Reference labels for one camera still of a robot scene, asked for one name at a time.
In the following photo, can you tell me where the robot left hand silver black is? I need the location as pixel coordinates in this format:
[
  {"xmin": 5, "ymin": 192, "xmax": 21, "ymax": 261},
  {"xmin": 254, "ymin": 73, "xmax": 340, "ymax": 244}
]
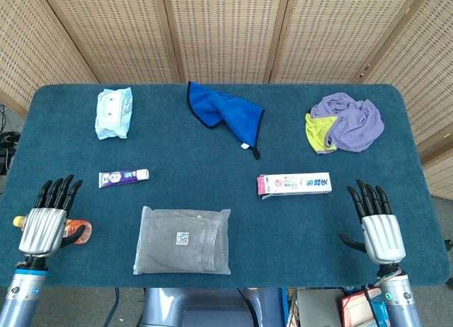
[{"xmin": 17, "ymin": 173, "xmax": 87, "ymax": 260}]

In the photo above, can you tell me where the grey-blue robot torso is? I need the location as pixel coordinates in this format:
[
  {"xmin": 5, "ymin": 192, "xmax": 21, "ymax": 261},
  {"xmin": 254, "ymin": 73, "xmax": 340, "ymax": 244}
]
[{"xmin": 141, "ymin": 287, "xmax": 284, "ymax": 327}]

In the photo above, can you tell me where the grey garment in plastic bag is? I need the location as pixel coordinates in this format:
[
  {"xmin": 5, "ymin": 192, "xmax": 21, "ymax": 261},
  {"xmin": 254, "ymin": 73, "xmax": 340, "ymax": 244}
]
[{"xmin": 132, "ymin": 205, "xmax": 232, "ymax": 276}]

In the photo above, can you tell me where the dark teal table cover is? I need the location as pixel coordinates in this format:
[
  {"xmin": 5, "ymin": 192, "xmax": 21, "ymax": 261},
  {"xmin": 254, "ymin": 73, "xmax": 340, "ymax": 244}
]
[{"xmin": 0, "ymin": 83, "xmax": 449, "ymax": 289}]

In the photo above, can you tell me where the gray metal plate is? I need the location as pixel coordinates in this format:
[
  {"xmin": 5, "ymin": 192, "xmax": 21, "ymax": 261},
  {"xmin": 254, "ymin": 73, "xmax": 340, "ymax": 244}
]
[{"xmin": 295, "ymin": 287, "xmax": 346, "ymax": 327}]

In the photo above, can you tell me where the red book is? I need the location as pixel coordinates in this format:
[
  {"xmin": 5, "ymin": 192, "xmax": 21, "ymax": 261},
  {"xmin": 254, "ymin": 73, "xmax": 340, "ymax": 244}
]
[{"xmin": 340, "ymin": 287, "xmax": 382, "ymax": 327}]

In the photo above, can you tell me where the light blue wet wipes pack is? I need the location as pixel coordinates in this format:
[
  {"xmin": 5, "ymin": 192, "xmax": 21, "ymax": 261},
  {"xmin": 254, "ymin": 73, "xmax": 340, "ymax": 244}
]
[{"xmin": 94, "ymin": 86, "xmax": 133, "ymax": 141}]

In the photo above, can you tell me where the woven wooden folding screen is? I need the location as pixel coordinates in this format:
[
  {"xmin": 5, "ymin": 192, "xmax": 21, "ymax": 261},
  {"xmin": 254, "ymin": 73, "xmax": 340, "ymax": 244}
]
[{"xmin": 0, "ymin": 0, "xmax": 453, "ymax": 200}]

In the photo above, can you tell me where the yellow-green cloth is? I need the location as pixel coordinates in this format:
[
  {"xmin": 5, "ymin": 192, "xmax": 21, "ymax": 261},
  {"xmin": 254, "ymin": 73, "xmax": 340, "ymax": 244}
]
[{"xmin": 304, "ymin": 113, "xmax": 339, "ymax": 156}]

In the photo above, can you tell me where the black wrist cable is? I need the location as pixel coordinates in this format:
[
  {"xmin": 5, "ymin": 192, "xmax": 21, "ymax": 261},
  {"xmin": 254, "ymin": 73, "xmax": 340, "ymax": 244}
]
[{"xmin": 361, "ymin": 288, "xmax": 378, "ymax": 327}]

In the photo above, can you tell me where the crumpled purple cloth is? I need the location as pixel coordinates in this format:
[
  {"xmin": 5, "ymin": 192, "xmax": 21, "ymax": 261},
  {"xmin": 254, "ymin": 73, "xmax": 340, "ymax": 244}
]
[{"xmin": 310, "ymin": 91, "xmax": 385, "ymax": 154}]

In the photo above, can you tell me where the orange drink bottle yellow cap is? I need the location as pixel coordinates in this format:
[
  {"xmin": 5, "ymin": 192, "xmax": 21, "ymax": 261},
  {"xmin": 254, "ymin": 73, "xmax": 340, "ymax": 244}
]
[{"xmin": 13, "ymin": 215, "xmax": 93, "ymax": 245}]

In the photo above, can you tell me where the robot right hand silver black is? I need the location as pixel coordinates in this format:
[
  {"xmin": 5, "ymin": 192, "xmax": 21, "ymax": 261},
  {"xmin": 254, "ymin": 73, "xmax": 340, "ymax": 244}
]
[{"xmin": 338, "ymin": 179, "xmax": 407, "ymax": 265}]

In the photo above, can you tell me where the white and pink toothpaste box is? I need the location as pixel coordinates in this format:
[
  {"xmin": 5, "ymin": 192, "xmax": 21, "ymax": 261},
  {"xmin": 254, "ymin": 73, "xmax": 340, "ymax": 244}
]
[{"xmin": 256, "ymin": 172, "xmax": 333, "ymax": 200}]

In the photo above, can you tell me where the black equipment with cables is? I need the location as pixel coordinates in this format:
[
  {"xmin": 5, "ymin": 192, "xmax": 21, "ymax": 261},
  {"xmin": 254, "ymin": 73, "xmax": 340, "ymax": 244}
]
[{"xmin": 0, "ymin": 103, "xmax": 22, "ymax": 176}]

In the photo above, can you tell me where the purple and white toothpaste tube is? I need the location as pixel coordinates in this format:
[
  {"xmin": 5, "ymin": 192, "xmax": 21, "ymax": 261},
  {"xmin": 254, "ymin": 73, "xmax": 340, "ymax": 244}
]
[{"xmin": 98, "ymin": 168, "xmax": 150, "ymax": 189}]

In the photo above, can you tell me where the blue cloth with black trim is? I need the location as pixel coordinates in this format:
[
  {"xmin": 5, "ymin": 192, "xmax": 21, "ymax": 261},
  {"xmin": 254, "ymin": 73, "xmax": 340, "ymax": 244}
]
[{"xmin": 186, "ymin": 81, "xmax": 265, "ymax": 161}]

